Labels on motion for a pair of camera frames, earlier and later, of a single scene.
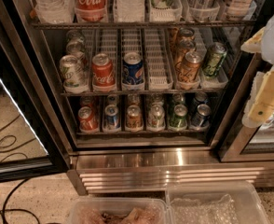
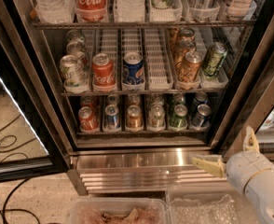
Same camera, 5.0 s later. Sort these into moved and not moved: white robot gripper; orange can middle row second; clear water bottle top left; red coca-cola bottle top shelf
Moved: white robot gripper
Not moved: orange can middle row second; clear water bottle top left; red coca-cola bottle top shelf
